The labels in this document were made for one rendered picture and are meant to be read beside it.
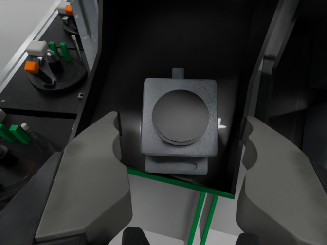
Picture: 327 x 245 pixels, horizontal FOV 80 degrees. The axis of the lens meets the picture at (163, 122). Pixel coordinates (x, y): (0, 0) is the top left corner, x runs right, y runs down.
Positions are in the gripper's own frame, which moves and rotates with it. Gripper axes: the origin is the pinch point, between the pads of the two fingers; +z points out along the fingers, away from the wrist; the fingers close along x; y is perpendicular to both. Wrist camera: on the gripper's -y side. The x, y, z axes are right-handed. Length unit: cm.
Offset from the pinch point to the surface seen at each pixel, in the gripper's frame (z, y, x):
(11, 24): 79, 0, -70
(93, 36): 8.8, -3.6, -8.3
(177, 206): 9.0, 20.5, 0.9
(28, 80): 37, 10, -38
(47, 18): 66, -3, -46
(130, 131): 3.3, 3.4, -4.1
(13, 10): 89, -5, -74
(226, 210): 9.9, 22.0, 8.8
